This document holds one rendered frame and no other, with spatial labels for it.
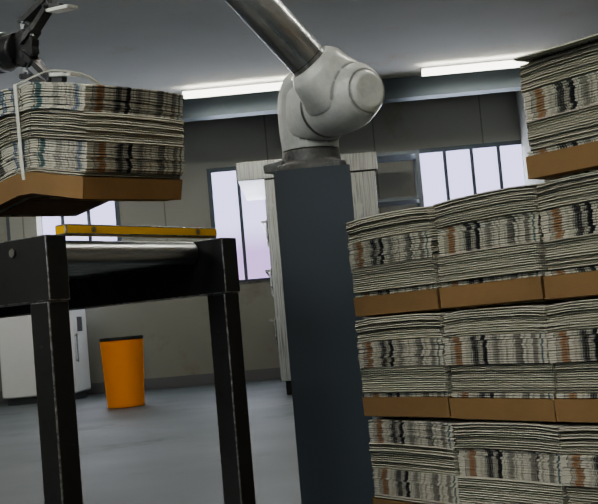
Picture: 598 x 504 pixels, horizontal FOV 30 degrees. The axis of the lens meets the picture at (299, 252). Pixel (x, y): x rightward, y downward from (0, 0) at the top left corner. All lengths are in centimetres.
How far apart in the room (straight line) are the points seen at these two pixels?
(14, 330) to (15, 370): 41
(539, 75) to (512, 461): 75
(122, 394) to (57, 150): 761
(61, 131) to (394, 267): 78
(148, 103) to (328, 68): 61
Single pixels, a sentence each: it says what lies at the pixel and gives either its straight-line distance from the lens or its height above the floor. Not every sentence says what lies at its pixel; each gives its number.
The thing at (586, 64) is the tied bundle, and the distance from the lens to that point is 212.
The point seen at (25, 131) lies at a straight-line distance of 234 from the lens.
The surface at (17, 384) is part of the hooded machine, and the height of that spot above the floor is 21.
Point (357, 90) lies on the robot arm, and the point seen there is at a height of 115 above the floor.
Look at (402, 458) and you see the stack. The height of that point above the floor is 28.
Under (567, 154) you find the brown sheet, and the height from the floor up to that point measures 87.
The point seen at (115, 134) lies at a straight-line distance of 226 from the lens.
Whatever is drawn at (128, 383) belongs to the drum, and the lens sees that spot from 980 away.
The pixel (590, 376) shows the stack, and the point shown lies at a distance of 213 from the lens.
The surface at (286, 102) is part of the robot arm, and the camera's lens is 299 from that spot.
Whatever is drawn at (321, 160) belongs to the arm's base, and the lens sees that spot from 294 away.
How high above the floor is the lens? 60
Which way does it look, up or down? 4 degrees up
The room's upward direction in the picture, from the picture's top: 5 degrees counter-clockwise
